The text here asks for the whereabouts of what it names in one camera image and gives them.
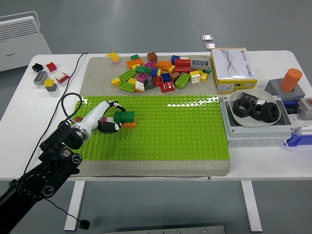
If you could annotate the blue square brick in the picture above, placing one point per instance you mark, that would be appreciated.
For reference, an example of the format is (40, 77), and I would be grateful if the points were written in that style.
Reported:
(166, 77)
(175, 59)

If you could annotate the large black hex nut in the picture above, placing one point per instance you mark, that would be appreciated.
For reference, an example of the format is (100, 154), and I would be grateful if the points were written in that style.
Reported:
(237, 109)
(265, 115)

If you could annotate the grey red-button switch box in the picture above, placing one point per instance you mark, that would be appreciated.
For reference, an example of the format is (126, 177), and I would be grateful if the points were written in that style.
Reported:
(304, 107)

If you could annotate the orange long brick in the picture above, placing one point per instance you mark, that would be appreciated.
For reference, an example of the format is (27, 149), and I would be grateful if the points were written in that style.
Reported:
(134, 63)
(130, 124)

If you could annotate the brown square brick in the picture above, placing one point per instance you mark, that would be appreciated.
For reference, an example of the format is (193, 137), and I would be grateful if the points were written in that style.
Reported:
(152, 56)
(175, 76)

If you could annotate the yellow and grey brick stack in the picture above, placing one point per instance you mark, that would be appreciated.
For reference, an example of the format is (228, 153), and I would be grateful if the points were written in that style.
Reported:
(50, 84)

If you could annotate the dark purple circuit board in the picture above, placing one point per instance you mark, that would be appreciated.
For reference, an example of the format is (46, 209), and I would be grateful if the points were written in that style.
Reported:
(249, 97)

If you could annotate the orange rounded brick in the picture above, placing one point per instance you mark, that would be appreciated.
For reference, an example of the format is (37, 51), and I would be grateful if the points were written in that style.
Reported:
(163, 65)

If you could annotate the white panel heater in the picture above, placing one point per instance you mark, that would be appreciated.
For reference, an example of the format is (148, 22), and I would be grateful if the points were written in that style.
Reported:
(19, 41)

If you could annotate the grey studded brick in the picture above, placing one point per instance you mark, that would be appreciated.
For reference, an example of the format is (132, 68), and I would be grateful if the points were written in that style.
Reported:
(40, 77)

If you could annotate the dark green long brick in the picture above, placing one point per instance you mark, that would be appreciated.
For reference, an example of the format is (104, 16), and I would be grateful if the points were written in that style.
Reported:
(125, 116)
(143, 70)

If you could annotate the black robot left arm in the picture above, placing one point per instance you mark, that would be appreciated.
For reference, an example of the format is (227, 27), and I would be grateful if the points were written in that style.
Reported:
(36, 182)

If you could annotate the white shallow bowl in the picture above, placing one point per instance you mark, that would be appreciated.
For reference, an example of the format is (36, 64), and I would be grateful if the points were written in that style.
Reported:
(264, 96)

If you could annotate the white and orange brick stack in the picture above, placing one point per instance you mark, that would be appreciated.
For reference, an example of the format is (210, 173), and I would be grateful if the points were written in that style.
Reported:
(139, 86)

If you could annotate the small yellow brick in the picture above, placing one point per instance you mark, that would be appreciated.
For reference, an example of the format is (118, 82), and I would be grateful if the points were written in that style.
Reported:
(171, 69)
(132, 80)
(136, 66)
(203, 76)
(199, 72)
(116, 81)

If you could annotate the grey long brick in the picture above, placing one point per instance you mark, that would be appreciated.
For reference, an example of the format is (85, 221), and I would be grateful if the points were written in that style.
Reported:
(200, 64)

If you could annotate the red and white brick stack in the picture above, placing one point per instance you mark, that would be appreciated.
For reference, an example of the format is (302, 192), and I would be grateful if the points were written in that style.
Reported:
(62, 78)

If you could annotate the blue and yellow brick stack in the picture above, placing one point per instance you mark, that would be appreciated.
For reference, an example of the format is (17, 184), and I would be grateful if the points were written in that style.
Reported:
(155, 73)

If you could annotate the grey sloped brick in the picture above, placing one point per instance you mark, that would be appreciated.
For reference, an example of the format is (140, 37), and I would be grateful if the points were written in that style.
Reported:
(149, 84)

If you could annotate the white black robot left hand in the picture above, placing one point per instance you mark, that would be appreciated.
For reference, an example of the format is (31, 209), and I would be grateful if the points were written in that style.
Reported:
(93, 115)

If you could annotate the red square brick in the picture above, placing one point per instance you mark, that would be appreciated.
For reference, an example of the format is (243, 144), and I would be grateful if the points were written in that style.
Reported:
(51, 67)
(158, 81)

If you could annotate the white and yellow brick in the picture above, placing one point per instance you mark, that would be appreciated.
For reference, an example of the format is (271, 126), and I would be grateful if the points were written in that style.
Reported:
(195, 77)

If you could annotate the lime green long brick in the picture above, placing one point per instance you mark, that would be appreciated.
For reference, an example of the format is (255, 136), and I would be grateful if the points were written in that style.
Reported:
(127, 74)
(126, 86)
(182, 80)

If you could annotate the black square brick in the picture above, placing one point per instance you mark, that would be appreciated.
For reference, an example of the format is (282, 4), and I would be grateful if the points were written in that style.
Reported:
(37, 67)

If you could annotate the small black hex nut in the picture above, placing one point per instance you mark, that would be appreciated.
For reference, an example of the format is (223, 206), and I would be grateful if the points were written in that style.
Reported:
(256, 115)

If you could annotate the yellow white cardboard box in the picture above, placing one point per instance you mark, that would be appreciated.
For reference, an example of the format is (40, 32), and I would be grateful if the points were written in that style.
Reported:
(231, 65)

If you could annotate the blue plastic holder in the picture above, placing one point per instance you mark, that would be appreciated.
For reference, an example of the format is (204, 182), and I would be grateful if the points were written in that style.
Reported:
(299, 139)

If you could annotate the lime green studded baseplate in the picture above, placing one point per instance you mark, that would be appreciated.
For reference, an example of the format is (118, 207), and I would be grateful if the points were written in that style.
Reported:
(158, 131)

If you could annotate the dark blue block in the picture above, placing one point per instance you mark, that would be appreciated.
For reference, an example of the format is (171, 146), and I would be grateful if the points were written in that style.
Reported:
(291, 106)

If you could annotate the light grey junction box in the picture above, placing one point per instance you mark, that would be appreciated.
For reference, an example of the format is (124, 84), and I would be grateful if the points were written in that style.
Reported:
(256, 136)

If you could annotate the orange cylinder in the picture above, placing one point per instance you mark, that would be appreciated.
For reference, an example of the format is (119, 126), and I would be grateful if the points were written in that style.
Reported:
(290, 79)

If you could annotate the grey-brown foam mat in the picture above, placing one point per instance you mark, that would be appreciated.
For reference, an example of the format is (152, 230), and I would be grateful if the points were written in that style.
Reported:
(97, 78)

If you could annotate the white table leg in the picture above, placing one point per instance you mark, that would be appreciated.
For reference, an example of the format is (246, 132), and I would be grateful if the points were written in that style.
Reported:
(251, 207)
(74, 207)

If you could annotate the reddish brown brick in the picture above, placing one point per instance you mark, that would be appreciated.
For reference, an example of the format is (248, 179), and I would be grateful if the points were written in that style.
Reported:
(78, 119)

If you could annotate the red long brick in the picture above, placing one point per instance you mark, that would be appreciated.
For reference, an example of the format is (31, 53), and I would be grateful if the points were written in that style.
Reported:
(182, 63)
(182, 69)

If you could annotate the glossy red brick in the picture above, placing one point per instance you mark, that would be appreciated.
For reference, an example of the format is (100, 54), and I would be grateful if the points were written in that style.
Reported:
(167, 87)

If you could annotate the yellow and pink curved brick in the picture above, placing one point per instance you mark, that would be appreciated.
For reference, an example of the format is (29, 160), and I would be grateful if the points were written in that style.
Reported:
(113, 56)

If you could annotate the white square brick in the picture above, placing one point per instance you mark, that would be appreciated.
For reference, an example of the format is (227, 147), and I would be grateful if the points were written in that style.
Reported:
(111, 119)

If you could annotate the grey block with hole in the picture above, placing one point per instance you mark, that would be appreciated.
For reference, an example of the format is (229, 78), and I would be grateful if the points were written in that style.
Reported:
(274, 87)

